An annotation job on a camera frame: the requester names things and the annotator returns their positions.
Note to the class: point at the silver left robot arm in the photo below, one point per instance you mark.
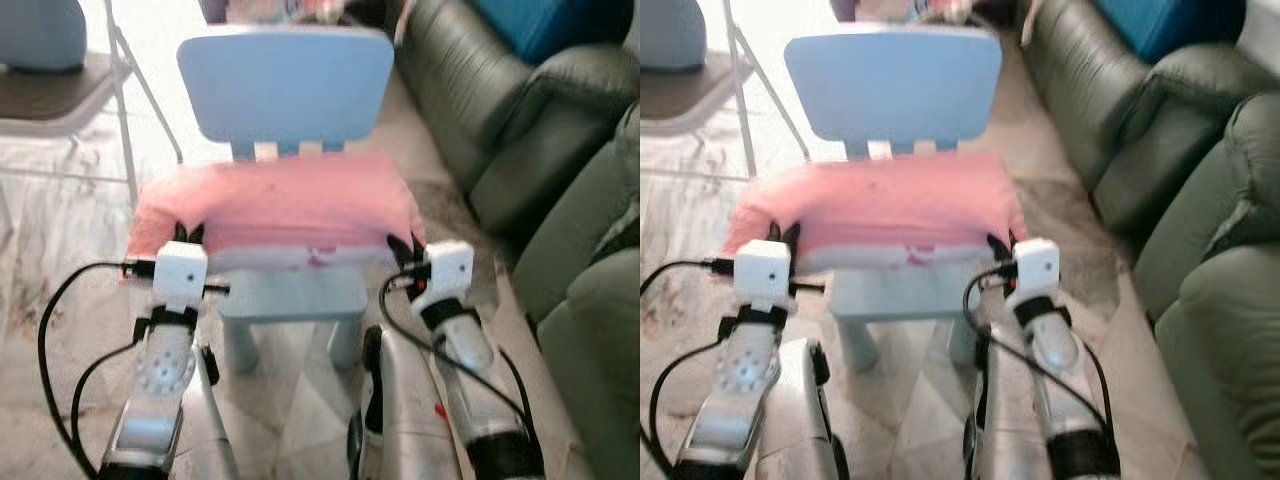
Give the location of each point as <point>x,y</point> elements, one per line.
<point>745,370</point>
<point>165,370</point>

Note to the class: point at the silver robot left leg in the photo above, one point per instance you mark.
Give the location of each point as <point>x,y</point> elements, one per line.
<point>800,420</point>
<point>215,430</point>

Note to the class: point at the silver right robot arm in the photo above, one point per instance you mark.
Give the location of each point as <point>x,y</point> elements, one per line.
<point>470,350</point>
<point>1055,350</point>

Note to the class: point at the grey blue cushion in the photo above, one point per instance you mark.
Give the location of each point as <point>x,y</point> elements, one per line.
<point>40,30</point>
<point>670,30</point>

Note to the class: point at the pink pillow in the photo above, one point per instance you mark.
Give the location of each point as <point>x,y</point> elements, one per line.
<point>280,205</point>
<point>880,205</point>

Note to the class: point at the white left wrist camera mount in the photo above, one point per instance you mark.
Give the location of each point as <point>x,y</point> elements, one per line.
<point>180,270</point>
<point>760,270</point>

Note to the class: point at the silver robot leg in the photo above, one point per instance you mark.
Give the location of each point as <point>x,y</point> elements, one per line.
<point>1005,430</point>
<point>215,430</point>
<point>405,400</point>
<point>800,420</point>

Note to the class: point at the white metal folding chair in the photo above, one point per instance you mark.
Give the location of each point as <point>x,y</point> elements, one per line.
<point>680,95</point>
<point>50,100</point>

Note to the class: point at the silver robot right leg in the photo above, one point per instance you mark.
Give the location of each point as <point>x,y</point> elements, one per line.
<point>1005,430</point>
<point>405,400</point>

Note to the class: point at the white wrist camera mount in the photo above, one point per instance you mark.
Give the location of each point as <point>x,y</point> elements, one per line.
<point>180,270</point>
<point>760,270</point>
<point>448,270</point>
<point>1035,268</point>

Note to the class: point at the dark green leather sofa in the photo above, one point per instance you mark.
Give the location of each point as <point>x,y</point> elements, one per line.
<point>1090,90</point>
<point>470,90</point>

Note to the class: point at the light blue plastic chair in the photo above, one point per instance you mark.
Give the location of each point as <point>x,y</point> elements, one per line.
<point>285,85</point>
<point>890,85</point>

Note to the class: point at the blue pillow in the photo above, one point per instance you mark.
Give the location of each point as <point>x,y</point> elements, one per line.
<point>1170,25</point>
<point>550,25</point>

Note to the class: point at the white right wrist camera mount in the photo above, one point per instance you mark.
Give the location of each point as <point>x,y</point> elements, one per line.
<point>1035,268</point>
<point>448,270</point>

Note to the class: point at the dark green leather armchair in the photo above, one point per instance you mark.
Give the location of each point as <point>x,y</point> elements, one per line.
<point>1220,330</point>
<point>590,330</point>

